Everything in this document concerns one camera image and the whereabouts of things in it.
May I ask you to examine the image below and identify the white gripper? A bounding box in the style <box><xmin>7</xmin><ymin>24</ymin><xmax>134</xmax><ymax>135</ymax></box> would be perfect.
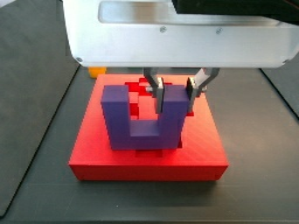
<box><xmin>63</xmin><ymin>0</ymin><xmax>299</xmax><ymax>114</ymax></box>

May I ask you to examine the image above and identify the purple U-shaped block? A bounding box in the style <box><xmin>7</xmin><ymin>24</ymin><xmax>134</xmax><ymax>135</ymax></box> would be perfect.
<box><xmin>100</xmin><ymin>85</ymin><xmax>190</xmax><ymax>150</ymax></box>

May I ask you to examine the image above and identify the red puzzle board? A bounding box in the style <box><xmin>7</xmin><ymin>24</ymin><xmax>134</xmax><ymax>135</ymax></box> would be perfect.
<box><xmin>70</xmin><ymin>74</ymin><xmax>230</xmax><ymax>181</ymax></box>

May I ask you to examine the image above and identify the yellow long block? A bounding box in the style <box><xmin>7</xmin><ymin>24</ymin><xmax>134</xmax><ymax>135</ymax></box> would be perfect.
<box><xmin>88</xmin><ymin>67</ymin><xmax>107</xmax><ymax>78</ymax></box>

